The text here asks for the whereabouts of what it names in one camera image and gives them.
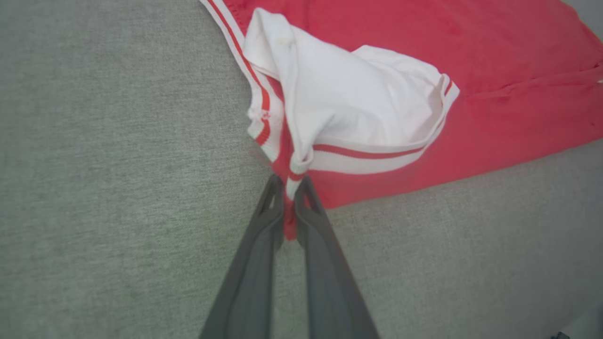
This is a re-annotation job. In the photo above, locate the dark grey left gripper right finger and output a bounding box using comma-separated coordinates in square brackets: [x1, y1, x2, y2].
[294, 175, 381, 339]

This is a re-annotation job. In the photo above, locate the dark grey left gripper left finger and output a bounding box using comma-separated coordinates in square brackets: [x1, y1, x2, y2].
[198, 174, 286, 339]

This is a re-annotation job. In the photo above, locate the red and white garment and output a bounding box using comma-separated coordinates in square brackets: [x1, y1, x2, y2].
[200, 0, 603, 241]

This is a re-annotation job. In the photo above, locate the grey fabric sofa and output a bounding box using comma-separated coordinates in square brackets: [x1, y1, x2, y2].
[0, 0, 603, 339]

